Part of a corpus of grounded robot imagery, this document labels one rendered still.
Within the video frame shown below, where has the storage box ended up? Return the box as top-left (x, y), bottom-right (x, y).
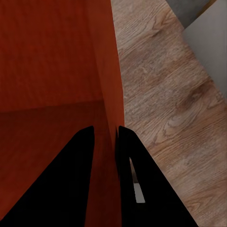
top-left (0, 0), bottom-right (125, 227)

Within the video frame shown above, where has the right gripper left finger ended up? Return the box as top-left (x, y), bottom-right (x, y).
top-left (0, 126), bottom-right (95, 227)

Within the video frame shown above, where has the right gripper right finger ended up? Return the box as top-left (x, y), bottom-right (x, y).
top-left (119, 126), bottom-right (199, 227)

